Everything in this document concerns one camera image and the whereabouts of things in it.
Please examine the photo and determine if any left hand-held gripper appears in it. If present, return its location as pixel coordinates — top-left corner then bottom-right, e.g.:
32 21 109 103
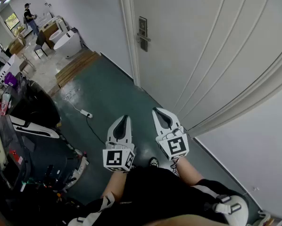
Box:
102 114 135 173

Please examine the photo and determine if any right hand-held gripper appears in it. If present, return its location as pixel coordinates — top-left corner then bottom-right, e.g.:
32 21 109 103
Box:
152 107 190 162

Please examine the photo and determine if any white shoulder harness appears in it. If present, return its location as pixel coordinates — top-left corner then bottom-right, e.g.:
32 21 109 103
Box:
67 185 249 226

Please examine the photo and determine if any person's left forearm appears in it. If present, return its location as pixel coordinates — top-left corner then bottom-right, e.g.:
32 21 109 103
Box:
100 170 129 203

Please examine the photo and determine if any person's right forearm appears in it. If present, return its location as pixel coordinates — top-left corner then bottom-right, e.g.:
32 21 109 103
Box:
176 158 205 187

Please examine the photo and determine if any white panelled door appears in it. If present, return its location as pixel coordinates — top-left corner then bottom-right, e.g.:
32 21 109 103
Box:
130 0 282 130

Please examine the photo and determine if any white power strip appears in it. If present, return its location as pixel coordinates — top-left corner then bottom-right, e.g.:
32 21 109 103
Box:
80 109 93 119

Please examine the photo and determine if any person's left shoe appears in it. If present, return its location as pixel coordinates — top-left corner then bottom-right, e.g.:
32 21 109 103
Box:
149 156 160 168

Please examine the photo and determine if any person's shoe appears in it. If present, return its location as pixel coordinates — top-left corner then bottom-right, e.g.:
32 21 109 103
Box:
170 160 180 177
149 156 160 168

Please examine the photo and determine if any person's right shoe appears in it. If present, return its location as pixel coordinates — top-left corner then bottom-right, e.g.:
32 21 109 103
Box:
170 160 180 177

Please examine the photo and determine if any person's black clothing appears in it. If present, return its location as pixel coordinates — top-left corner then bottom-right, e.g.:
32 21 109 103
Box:
84 166 250 226

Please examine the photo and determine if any black and white machine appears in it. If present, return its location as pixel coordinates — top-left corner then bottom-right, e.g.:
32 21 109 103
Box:
0 114 90 197

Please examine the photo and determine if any wooden slatted platform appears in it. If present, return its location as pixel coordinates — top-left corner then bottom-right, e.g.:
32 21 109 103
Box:
55 49 102 89

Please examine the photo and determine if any person's chin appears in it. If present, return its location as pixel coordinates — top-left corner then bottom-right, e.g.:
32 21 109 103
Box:
141 214 229 226

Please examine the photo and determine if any large white toilet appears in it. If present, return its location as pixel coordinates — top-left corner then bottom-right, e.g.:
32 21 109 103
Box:
53 29 82 59

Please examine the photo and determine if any small stool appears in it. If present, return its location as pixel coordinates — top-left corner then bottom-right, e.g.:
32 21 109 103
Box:
19 53 37 73

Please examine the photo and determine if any black chair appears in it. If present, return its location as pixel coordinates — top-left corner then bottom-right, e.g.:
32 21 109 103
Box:
33 31 49 60

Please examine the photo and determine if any purple bag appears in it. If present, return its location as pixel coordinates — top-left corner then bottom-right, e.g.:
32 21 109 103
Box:
4 71 18 87

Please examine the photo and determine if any white toilet with tank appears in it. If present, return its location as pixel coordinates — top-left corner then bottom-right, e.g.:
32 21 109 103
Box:
48 17 70 43

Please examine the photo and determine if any brown wooden table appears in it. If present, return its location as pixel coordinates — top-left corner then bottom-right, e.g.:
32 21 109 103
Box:
38 22 59 49

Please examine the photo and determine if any white box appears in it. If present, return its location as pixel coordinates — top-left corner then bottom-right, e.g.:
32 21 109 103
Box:
0 54 24 80

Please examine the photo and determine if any cardboard box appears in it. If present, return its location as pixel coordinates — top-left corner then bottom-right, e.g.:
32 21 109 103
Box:
8 34 26 55

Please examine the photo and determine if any window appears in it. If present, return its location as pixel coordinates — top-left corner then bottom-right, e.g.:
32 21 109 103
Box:
4 12 24 36

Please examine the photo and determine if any black cable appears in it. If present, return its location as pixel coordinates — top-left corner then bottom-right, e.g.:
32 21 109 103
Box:
85 116 106 145

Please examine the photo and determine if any white cable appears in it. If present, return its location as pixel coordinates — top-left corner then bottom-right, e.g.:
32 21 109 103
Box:
60 88 83 113

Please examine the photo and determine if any metal door lock with handle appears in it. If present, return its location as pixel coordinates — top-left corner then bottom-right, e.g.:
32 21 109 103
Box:
136 16 152 53

